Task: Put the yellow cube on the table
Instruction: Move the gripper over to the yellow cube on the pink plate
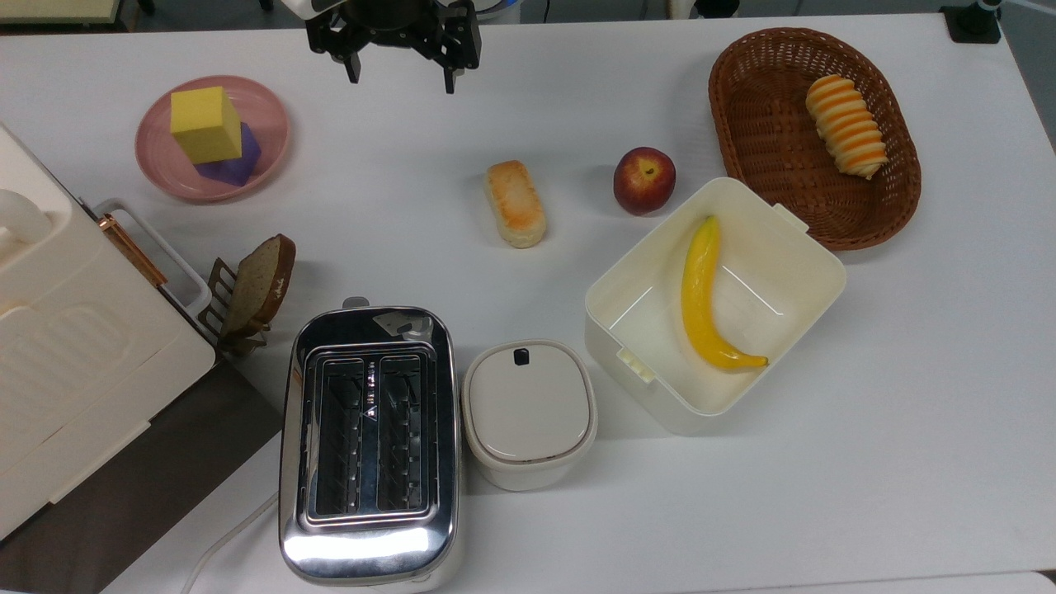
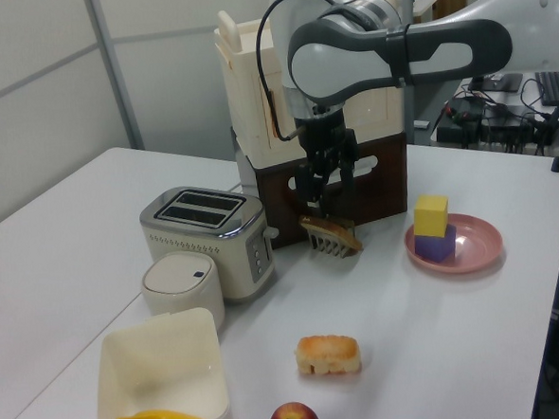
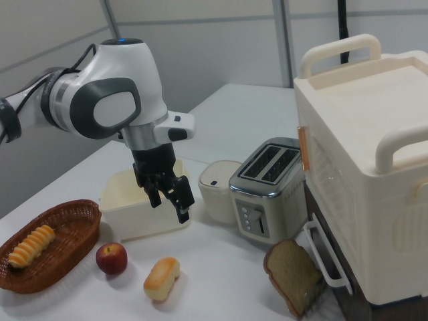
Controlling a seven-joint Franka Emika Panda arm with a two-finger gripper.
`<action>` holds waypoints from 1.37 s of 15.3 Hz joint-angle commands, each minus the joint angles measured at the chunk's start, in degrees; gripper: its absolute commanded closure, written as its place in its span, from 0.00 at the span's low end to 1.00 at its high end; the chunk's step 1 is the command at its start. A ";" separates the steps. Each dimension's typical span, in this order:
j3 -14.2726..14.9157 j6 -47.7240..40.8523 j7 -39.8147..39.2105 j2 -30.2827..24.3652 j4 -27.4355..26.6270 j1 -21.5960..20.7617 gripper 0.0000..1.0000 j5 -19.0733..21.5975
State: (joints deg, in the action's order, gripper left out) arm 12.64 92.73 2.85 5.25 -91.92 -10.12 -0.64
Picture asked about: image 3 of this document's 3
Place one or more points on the brown wicker basket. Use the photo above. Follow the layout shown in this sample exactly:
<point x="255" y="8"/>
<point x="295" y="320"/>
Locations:
<point x="57" y="240"/>

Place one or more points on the small cream lidded bin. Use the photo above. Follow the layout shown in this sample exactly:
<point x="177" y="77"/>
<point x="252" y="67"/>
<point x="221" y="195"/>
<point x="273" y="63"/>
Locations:
<point x="215" y="194"/>

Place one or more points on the cream plastic rectangular tub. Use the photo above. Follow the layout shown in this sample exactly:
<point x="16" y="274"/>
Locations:
<point x="133" y="214"/>

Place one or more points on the red apple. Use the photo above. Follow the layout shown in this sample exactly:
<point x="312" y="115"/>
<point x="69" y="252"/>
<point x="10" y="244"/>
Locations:
<point x="111" y="258"/>

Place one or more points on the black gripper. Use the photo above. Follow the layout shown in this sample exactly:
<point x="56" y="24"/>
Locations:
<point x="154" y="160"/>

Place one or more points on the silver two-slot toaster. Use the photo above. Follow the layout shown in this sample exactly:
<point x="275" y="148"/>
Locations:
<point x="267" y="194"/>

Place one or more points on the brown toast bread slice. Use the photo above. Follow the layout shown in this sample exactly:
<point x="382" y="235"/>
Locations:
<point x="292" y="277"/>

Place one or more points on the small golden bread loaf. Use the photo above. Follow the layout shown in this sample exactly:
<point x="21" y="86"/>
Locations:
<point x="162" y="278"/>

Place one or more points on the ridged croissant bread roll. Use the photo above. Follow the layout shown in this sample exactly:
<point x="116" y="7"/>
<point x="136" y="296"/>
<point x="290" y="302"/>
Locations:
<point x="31" y="245"/>

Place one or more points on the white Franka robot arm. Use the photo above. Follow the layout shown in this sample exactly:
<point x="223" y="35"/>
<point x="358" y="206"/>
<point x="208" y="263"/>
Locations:
<point x="110" y="83"/>

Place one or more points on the cream toy oven cabinet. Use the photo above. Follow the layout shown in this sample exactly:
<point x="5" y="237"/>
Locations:
<point x="364" y="174"/>

